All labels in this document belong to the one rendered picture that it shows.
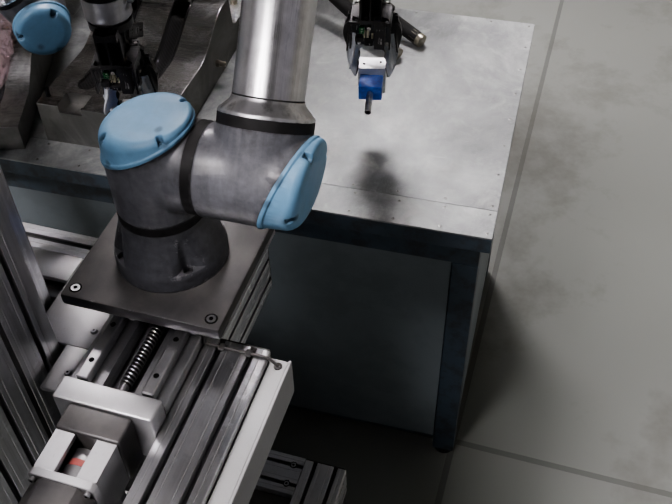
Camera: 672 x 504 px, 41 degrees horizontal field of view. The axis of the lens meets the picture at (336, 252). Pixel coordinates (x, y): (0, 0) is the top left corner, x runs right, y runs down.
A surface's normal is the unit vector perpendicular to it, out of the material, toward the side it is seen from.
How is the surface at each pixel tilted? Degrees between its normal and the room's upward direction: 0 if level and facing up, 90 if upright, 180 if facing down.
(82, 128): 90
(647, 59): 0
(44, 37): 90
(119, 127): 7
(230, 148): 59
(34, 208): 90
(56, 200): 90
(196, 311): 0
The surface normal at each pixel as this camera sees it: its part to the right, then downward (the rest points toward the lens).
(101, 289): -0.02, -0.69
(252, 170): -0.17, 0.18
